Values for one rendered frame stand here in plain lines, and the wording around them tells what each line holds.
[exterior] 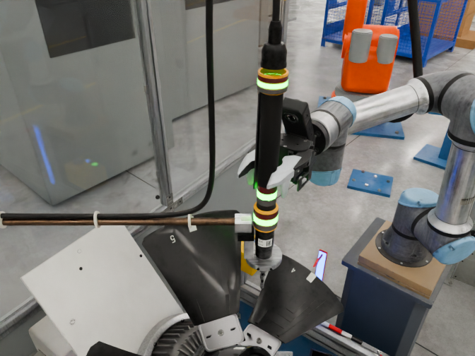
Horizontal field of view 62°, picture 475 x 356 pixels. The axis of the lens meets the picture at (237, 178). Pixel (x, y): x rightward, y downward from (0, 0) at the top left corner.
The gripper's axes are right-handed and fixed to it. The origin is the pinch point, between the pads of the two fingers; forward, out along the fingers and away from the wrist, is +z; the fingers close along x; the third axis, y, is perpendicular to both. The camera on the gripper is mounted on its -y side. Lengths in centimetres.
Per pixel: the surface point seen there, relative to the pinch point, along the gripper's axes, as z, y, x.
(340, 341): -37, 81, -11
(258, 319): -7.2, 46.8, 2.7
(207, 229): -5.9, 23.8, 16.0
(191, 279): 2.0, 31.8, 14.6
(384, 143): -341, 167, 54
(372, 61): -365, 92, 89
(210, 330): 4.8, 40.9, 7.5
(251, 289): -38, 80, 24
